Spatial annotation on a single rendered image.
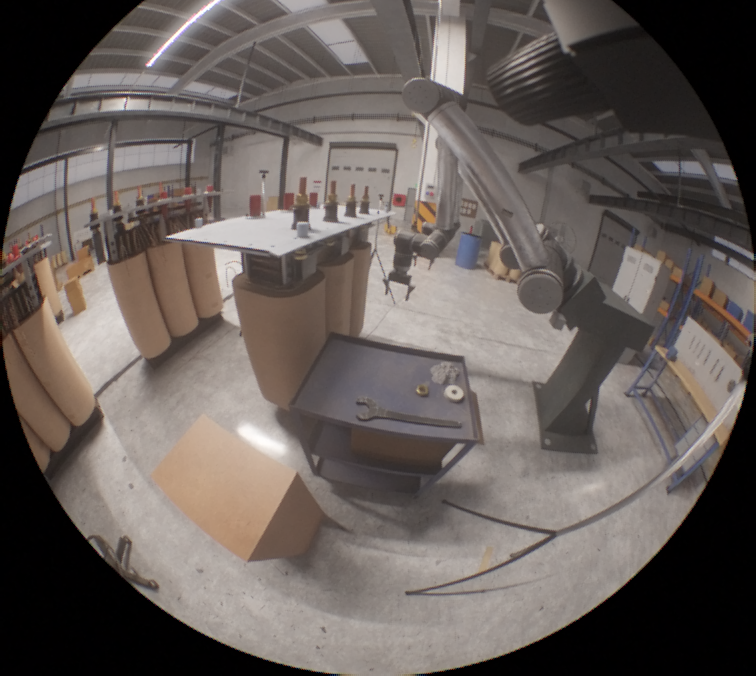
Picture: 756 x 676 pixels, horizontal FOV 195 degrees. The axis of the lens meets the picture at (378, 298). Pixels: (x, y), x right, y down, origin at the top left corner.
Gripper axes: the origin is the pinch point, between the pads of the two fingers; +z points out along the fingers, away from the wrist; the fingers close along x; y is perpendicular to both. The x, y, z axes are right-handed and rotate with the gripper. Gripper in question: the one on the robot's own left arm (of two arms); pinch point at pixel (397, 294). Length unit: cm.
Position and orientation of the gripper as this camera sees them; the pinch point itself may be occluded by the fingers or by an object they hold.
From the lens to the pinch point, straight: 134.7
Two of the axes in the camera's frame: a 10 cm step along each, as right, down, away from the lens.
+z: -1.1, 8.9, 4.5
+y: 4.0, -3.8, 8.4
